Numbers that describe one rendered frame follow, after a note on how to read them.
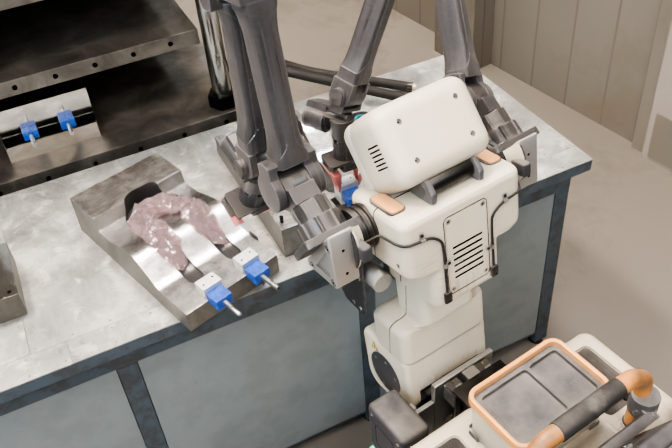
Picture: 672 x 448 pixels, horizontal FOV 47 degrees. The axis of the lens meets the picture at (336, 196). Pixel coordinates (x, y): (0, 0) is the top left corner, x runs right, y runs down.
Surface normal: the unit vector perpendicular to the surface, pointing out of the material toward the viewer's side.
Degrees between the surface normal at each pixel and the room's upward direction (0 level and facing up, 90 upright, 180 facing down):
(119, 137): 0
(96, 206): 0
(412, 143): 47
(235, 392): 90
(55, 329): 0
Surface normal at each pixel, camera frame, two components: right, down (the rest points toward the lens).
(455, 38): -0.53, 0.18
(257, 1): 0.54, 0.37
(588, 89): -0.83, 0.40
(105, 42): -0.07, -0.77
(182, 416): 0.44, 0.55
